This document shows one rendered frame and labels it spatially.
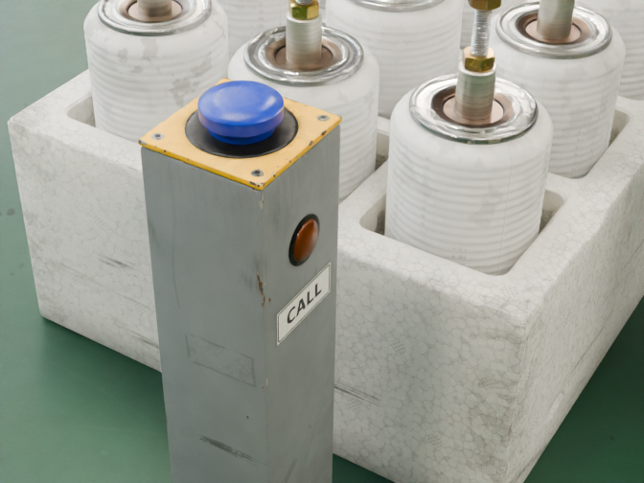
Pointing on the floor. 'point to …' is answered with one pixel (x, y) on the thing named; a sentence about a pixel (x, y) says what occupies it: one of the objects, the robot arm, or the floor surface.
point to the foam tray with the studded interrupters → (370, 295)
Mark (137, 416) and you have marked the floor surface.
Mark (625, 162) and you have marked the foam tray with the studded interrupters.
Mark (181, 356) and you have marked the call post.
